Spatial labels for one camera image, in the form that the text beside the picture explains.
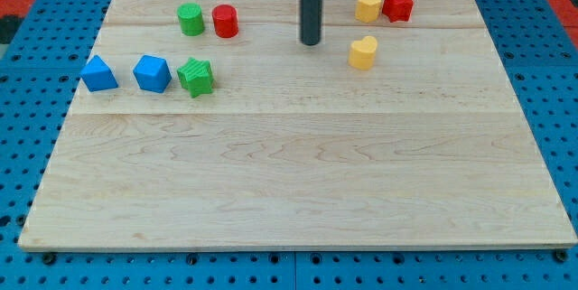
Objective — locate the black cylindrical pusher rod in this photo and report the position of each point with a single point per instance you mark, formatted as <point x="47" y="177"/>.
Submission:
<point x="310" y="21"/>

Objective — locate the yellow heart block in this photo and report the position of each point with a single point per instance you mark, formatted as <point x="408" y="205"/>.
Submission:
<point x="362" y="53"/>

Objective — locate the red star block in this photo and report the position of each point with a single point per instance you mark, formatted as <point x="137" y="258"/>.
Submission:
<point x="398" y="10"/>

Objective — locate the green star block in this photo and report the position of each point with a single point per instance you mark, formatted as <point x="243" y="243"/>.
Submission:
<point x="196" y="77"/>

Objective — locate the yellow hexagon block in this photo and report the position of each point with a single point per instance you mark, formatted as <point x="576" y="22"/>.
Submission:
<point x="367" y="11"/>

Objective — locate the red cylinder block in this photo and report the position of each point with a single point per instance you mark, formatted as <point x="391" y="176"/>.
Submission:
<point x="225" y="20"/>

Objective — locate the green cylinder block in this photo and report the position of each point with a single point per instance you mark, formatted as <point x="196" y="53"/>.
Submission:
<point x="190" y="19"/>

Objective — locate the light wooden board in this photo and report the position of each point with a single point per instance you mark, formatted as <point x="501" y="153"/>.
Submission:
<point x="295" y="149"/>

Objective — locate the blue cube block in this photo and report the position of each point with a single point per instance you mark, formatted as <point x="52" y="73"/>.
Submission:
<point x="152" y="73"/>

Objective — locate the blue triangular prism block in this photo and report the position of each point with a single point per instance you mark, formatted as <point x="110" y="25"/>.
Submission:
<point x="97" y="75"/>

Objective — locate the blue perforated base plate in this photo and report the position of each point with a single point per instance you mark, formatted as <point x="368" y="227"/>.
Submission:
<point x="39" y="74"/>

